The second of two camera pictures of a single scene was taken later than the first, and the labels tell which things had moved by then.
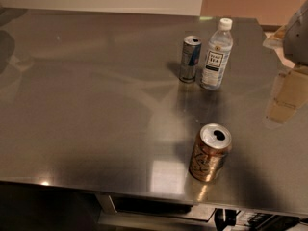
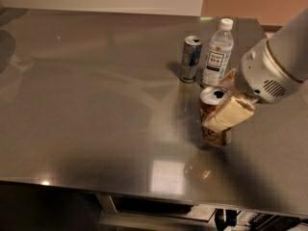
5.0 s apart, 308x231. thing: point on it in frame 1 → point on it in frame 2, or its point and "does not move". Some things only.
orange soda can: x=209 y=151 → x=210 y=97
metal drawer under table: x=115 y=212 does not move
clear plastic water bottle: x=218 y=57 does not move
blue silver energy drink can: x=190 y=56 does not move
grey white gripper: x=296 y=38 → x=262 y=71
